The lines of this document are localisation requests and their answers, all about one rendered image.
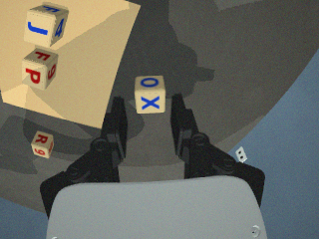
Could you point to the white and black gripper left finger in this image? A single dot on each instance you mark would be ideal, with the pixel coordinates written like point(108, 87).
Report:
point(100, 163)

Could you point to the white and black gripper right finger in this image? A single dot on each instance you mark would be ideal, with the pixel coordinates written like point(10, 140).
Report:
point(194, 147)

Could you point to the cream letter block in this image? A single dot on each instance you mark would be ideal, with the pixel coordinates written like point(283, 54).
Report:
point(42, 144)
point(39, 68)
point(150, 94)
point(45, 25)

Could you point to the tan flat mat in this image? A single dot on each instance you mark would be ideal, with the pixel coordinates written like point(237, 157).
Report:
point(90, 52)

